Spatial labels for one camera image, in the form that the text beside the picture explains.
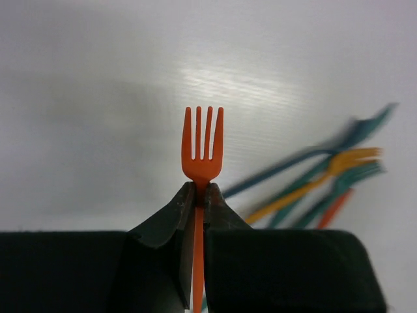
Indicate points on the yellow fork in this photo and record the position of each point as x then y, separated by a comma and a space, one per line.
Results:
339, 163

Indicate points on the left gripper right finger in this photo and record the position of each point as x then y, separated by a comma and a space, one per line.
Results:
256, 270

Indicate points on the orange-red knife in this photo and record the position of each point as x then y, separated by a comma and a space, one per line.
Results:
334, 209

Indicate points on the dark blue fork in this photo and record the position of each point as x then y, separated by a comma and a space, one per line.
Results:
263, 175

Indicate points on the teal fork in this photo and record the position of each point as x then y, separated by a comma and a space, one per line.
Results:
356, 174

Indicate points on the orange-red fork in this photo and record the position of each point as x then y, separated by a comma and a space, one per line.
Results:
201, 163

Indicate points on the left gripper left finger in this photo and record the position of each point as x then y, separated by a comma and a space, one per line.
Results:
145, 269

